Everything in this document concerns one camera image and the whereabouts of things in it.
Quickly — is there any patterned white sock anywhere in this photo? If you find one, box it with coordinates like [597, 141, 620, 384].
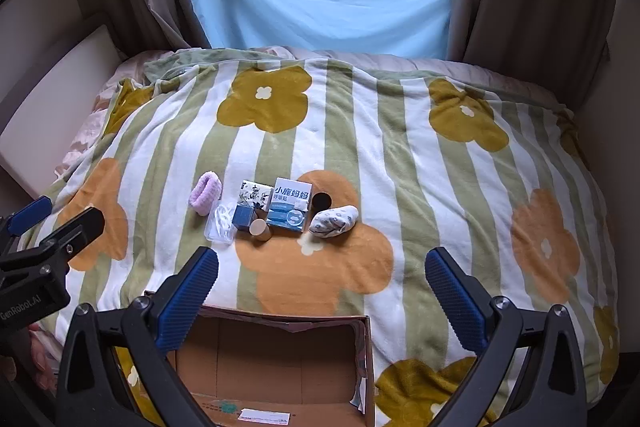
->
[309, 205, 359, 238]

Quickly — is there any dark blue box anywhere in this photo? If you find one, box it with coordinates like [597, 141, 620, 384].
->
[232, 206, 258, 232]

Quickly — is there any person's left hand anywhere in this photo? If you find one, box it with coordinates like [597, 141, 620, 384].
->
[0, 324, 57, 390]

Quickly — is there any white headboard panel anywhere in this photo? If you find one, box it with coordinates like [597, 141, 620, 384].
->
[0, 25, 130, 202]

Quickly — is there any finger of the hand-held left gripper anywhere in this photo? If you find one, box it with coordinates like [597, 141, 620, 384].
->
[0, 197, 54, 253]
[0, 207, 106, 276]

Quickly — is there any pink fluffy hair band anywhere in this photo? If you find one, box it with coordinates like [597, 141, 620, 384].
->
[188, 173, 224, 216]

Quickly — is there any cardboard box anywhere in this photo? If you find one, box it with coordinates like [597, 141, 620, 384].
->
[112, 291, 375, 427]

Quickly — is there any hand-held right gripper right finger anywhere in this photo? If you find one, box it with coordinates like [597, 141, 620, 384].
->
[424, 247, 588, 427]

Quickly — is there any printed tissue pack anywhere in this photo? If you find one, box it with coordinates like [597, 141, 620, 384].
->
[235, 179, 273, 212]

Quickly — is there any striped flower blanket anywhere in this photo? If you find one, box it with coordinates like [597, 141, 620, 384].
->
[22, 47, 621, 427]

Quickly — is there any brown cardboard tube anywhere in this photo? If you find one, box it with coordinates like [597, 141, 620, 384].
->
[249, 218, 273, 242]

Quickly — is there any blue and white box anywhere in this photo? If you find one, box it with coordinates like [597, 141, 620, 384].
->
[265, 177, 314, 233]

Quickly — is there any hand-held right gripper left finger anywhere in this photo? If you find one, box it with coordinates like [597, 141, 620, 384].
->
[55, 247, 221, 427]

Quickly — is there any clear bag with white cord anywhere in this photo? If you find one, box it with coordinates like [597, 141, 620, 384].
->
[204, 204, 238, 244]

